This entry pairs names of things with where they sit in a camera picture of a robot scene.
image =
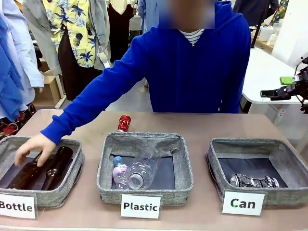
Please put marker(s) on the large clear plastic bottle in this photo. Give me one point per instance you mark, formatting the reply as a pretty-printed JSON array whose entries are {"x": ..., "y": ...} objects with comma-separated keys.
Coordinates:
[{"x": 142, "y": 168}]

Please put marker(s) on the small pink-label plastic bottle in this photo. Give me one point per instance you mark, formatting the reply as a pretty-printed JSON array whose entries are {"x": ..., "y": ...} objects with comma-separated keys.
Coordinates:
[{"x": 118, "y": 162}]

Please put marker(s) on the grey coat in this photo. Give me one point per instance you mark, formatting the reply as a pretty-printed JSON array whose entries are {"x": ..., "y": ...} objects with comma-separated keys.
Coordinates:
[{"x": 41, "y": 36}]

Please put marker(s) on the black pole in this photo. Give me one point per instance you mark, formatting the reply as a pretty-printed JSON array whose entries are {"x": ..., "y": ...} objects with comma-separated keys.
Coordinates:
[{"x": 256, "y": 31}]

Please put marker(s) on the white plastic container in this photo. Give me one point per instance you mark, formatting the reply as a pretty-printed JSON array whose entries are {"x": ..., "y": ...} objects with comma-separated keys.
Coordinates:
[{"x": 267, "y": 33}]

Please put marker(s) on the person in blue hoodie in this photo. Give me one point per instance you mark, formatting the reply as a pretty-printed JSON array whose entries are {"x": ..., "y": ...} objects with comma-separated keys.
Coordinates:
[{"x": 192, "y": 72}]

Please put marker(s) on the black dress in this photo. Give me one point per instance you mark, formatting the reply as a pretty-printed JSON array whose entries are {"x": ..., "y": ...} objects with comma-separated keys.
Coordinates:
[{"x": 119, "y": 29}]

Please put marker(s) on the crushed red can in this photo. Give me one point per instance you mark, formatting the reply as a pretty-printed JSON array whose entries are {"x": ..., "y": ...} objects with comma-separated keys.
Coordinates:
[{"x": 124, "y": 122}]

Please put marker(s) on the white Bottle label sign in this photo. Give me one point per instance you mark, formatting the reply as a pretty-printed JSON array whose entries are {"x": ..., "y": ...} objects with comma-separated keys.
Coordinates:
[{"x": 16, "y": 206}]

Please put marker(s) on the grey fabric bottle basket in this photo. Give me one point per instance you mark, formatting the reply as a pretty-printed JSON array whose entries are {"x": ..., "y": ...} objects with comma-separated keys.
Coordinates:
[{"x": 77, "y": 154}]

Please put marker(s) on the white face mask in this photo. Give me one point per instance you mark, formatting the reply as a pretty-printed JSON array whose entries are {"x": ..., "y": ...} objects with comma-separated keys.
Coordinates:
[{"x": 103, "y": 57}]

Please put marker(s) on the person in dark jacket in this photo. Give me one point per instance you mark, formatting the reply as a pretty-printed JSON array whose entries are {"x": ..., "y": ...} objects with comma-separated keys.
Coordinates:
[{"x": 255, "y": 9}]

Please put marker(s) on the grey fabric plastic basket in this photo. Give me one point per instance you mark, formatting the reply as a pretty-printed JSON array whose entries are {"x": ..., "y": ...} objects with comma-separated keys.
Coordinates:
[{"x": 144, "y": 142}]

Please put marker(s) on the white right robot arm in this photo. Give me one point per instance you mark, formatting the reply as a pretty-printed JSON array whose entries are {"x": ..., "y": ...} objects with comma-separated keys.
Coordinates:
[{"x": 291, "y": 36}]

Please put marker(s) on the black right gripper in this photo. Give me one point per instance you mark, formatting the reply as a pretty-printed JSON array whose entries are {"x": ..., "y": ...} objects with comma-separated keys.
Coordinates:
[{"x": 300, "y": 84}]

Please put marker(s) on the blue garment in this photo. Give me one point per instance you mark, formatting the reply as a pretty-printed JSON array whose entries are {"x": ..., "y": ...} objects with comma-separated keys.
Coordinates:
[{"x": 8, "y": 84}]

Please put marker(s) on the white Can label sign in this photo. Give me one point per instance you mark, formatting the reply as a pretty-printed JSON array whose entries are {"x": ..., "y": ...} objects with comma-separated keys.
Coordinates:
[{"x": 243, "y": 203}]

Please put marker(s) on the grey fabric can basket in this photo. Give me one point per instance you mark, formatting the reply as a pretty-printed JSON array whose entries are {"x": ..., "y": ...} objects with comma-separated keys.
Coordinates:
[{"x": 240, "y": 146}]

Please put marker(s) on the wooden stool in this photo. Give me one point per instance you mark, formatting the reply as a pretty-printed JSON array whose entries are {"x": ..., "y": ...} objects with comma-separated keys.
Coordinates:
[{"x": 51, "y": 80}]

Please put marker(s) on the dark red floral garment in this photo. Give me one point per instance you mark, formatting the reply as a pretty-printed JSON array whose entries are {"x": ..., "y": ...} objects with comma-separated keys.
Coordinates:
[{"x": 9, "y": 127}]

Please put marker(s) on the light blue shirt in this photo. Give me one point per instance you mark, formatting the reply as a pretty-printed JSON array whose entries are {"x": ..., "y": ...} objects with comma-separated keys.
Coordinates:
[{"x": 26, "y": 60}]

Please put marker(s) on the brown glass bottle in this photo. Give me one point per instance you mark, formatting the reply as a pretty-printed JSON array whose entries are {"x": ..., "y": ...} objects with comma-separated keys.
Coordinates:
[
  {"x": 56, "y": 168},
  {"x": 24, "y": 175}
]

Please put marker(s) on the person's right forearm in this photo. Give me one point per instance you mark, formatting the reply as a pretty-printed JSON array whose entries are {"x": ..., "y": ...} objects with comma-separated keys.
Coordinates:
[{"x": 77, "y": 110}]

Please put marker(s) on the white table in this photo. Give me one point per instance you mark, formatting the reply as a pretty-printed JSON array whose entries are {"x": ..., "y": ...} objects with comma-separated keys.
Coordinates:
[{"x": 262, "y": 72}]

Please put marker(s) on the person's right hand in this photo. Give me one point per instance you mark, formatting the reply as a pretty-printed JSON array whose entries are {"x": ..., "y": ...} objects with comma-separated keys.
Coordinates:
[{"x": 36, "y": 144}]

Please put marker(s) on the dark brown skirt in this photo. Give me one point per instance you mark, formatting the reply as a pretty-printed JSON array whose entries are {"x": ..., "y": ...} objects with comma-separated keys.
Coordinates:
[{"x": 72, "y": 77}]

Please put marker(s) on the yellow pineapple print shirt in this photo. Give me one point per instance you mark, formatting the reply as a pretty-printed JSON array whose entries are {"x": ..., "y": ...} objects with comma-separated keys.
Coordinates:
[{"x": 72, "y": 24}]

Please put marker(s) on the white Plastic label sign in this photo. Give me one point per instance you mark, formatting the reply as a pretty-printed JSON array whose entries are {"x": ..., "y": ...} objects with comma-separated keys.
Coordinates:
[{"x": 140, "y": 206}]

